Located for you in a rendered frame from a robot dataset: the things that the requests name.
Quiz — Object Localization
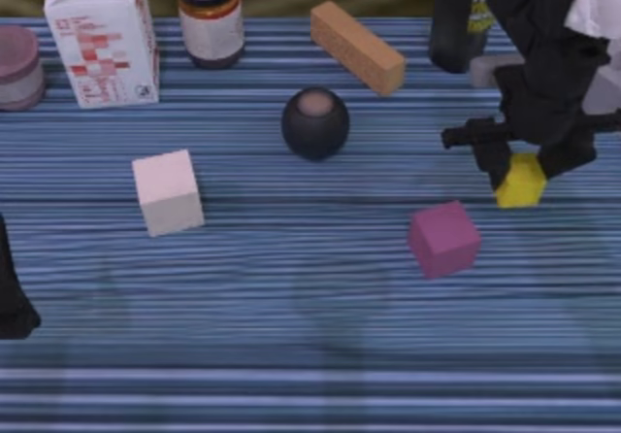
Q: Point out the round pink tin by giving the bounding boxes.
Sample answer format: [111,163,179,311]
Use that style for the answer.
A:
[0,24,48,113]

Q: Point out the glass jar with dark lid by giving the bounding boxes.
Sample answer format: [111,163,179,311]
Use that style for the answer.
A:
[174,0,246,70]

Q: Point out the magenta cube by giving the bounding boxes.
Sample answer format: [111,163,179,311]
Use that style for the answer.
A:
[408,200,482,280]

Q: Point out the black round speaker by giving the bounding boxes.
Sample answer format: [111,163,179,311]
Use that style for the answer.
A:
[280,86,351,161]

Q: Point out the yellow cube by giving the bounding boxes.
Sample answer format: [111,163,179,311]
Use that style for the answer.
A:
[494,152,548,210]

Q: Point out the white red milk carton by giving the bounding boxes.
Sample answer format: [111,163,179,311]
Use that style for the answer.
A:
[43,0,161,110]

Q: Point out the black bottle with yellow label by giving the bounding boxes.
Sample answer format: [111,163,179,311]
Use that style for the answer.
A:
[428,0,497,74]

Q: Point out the white cube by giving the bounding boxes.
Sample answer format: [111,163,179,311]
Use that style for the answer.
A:
[131,149,206,238]

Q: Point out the tan wooden brick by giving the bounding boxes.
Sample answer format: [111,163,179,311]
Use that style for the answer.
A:
[310,0,407,97]

